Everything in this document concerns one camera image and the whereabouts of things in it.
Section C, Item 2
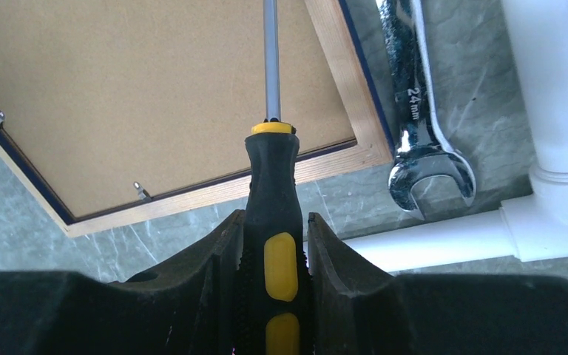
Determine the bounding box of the black yellow screwdriver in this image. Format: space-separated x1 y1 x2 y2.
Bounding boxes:
234 1 314 354

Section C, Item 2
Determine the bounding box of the white PVC pipe structure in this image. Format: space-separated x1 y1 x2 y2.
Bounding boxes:
303 0 568 274

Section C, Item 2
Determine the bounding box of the blue picture frame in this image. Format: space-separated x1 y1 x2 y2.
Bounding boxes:
0 1 393 237

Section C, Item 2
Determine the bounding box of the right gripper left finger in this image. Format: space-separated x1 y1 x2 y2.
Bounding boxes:
0 210 244 354

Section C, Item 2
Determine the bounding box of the silver 24mm wrench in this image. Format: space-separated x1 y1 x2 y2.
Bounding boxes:
377 0 477 220

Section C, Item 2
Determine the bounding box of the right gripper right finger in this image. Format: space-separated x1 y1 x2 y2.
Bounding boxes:
308 213 568 354

